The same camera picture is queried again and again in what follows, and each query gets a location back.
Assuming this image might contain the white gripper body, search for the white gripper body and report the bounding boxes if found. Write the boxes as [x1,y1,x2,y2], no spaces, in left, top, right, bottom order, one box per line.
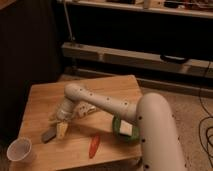
[56,99,76,122]

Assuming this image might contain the yellow cheese wedge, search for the yellow cheese wedge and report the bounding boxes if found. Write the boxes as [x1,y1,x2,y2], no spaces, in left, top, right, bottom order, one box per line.
[56,122,68,139]

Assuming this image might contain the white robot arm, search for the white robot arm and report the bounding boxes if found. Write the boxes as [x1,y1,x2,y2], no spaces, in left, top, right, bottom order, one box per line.
[56,83,187,171]

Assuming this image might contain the dark grey eraser block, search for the dark grey eraser block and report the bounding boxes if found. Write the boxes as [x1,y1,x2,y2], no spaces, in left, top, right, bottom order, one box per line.
[41,127,56,143]

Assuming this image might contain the wooden table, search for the wooden table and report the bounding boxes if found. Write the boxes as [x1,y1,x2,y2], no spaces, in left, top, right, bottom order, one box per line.
[9,82,141,171]

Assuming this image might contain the orange carrot toy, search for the orange carrot toy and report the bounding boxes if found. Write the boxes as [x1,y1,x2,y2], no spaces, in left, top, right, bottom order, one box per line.
[89,134,100,159]

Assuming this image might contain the green bowl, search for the green bowl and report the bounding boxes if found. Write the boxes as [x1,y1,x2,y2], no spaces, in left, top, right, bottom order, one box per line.
[112,116,139,142]

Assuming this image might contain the white sponge block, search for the white sponge block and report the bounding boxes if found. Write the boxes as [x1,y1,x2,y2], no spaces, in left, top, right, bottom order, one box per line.
[119,120,133,136]

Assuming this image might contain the metal pole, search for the metal pole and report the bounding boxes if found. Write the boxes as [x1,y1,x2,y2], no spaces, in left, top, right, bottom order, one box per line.
[63,0,75,45]

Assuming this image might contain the upper shelf board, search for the upper shelf board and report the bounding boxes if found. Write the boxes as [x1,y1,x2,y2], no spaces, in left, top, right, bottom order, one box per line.
[57,0,213,19]

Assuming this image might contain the black handle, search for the black handle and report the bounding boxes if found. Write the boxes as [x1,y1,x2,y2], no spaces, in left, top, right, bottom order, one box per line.
[160,55,189,64]

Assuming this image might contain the grey metal shelf rail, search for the grey metal shelf rail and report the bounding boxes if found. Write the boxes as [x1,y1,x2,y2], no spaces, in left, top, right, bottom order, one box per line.
[61,42,213,79]

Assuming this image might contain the black floor cables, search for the black floor cables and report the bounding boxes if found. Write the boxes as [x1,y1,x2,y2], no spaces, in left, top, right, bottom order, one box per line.
[198,61,213,159]

